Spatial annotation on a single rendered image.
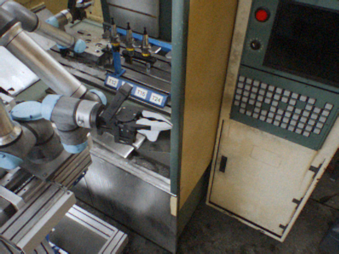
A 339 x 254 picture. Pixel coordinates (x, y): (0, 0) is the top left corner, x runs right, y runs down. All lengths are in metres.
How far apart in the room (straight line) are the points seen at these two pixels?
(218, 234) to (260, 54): 1.44
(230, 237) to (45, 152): 1.54
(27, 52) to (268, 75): 0.95
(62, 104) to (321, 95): 1.01
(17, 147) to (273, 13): 1.03
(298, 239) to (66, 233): 1.60
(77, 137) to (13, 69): 1.91
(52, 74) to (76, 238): 1.41
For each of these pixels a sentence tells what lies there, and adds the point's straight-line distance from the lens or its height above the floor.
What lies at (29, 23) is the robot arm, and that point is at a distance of 1.72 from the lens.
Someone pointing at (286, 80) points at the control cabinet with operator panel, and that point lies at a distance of 1.43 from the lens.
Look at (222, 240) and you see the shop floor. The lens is 2.40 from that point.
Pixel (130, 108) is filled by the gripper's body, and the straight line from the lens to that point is 0.85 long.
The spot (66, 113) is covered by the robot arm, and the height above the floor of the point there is 1.58.
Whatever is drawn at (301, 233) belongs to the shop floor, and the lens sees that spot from 2.58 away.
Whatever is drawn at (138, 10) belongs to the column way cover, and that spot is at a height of 1.09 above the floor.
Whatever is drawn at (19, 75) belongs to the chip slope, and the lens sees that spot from 2.77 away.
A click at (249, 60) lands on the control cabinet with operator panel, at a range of 1.42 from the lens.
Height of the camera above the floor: 2.15
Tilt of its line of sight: 45 degrees down
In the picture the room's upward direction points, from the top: straight up
